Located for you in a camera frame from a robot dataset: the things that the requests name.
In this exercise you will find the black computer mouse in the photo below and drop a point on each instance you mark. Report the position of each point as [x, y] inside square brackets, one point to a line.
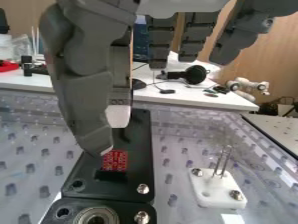
[138, 84]

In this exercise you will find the small white jointed device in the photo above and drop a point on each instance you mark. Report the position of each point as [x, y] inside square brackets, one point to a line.
[247, 86]

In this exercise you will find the black headphones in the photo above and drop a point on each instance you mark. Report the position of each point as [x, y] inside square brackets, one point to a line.
[194, 74]

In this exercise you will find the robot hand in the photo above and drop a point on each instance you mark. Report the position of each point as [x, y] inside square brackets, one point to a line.
[79, 66]

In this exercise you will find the metal bearing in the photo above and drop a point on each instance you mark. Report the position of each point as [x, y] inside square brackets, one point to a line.
[94, 215]

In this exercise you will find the clear box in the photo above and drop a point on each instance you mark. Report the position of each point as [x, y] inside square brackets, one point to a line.
[26, 100]

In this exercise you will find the small white square holder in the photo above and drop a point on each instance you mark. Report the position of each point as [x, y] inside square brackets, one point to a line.
[216, 193]

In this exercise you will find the red circuit board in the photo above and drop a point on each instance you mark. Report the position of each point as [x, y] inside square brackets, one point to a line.
[115, 160]

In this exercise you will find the black plate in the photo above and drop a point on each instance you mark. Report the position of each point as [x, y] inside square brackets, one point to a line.
[137, 156]

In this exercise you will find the white desk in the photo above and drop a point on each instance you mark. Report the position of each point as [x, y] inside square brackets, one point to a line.
[190, 96]

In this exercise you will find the red tray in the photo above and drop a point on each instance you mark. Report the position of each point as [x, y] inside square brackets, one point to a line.
[8, 66]

